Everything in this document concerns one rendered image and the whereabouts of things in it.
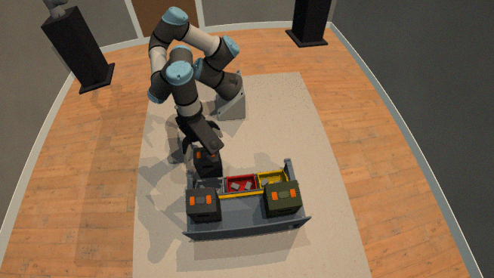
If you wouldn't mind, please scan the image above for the red open bin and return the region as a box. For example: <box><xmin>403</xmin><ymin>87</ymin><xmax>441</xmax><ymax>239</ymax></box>
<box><xmin>227</xmin><ymin>173</ymin><xmax>257</xmax><ymax>192</ymax></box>

